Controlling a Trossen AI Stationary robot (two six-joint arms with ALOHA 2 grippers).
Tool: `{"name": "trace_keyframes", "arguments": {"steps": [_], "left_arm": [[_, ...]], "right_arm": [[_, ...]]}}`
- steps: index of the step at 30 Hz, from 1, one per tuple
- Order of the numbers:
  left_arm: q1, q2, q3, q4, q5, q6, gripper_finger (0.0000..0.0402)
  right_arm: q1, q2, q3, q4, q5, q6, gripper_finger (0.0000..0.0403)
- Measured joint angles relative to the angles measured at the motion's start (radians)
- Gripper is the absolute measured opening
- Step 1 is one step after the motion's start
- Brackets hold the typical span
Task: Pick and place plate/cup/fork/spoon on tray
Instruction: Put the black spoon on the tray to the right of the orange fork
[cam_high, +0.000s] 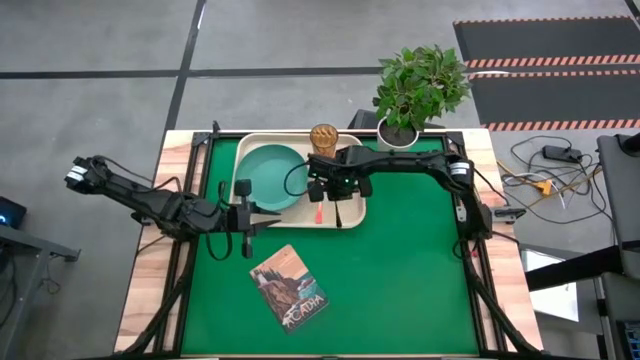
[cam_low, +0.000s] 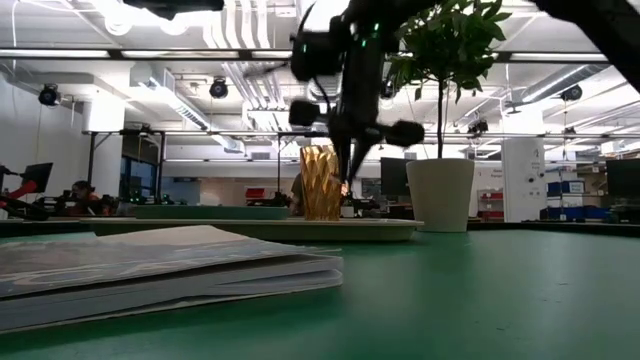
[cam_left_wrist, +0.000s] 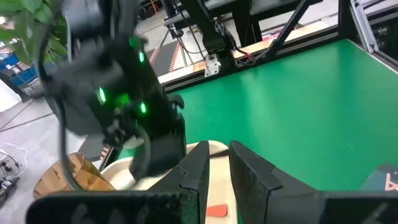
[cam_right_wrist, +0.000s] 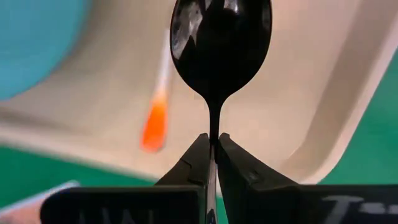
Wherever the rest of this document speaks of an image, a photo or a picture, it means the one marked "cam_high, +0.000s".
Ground beige rectangular tray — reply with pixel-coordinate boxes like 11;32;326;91
230;131;368;231

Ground teal green round plate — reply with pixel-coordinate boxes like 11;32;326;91
234;143;310;213

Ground amber translucent plastic cup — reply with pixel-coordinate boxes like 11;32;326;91
309;123;340;159

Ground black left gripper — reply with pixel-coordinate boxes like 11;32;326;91
221;178;283;260

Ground tangled floor cables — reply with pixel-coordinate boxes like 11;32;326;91
497;134;619;226

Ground Acadia landscape cover book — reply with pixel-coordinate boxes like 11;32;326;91
248;243;331;336

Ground small black side camera mount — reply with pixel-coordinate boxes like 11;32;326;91
491;205;528;222

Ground black striped floor mat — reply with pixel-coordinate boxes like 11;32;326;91
467;69;640;133
451;15;640;70

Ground black aluminium table frame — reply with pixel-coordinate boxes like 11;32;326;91
118;119;545;360

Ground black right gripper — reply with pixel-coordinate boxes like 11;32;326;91
306;166;374;203

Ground green leafy potted plant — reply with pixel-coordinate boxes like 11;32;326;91
371;44;472;134

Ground white paper sheet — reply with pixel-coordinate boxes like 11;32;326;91
519;248;581;324

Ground black power adapter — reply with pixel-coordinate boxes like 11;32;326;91
541;144;584;163

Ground green table mat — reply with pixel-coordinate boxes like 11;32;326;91
180;135;480;357

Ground black device with blue light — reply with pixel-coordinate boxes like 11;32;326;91
0;195;28;231

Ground white plant pot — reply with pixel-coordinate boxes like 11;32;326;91
375;116;421;153

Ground grey side desk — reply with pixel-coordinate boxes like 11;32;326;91
0;223;82;360

